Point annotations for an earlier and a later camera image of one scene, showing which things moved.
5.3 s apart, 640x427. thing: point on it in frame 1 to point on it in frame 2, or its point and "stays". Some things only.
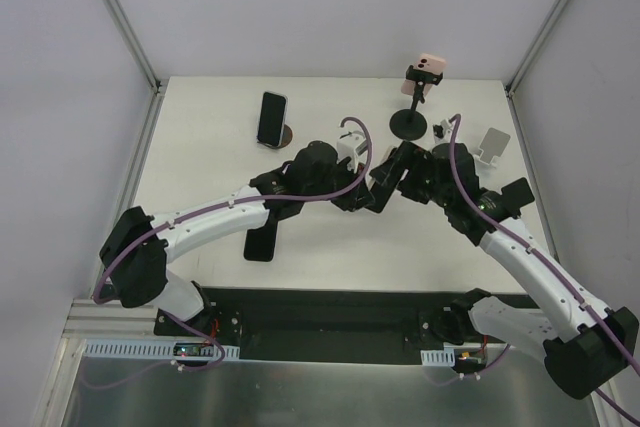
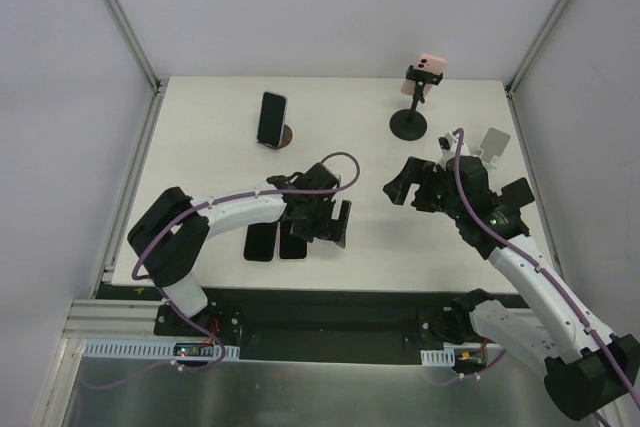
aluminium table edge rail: (527, 58) stays
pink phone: (428, 62) stays
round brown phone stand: (286, 138) stays
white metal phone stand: (493, 144) stays
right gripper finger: (398, 160) to (398, 188)
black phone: (259, 243) stays
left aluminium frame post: (155, 84) stays
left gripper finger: (369, 180) to (343, 220)
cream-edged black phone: (385, 179) to (291, 248)
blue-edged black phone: (272, 119) stays
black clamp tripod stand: (410, 124) stays
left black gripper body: (357, 192) to (329, 226)
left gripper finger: (356, 199) to (308, 228)
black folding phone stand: (516, 195) stays
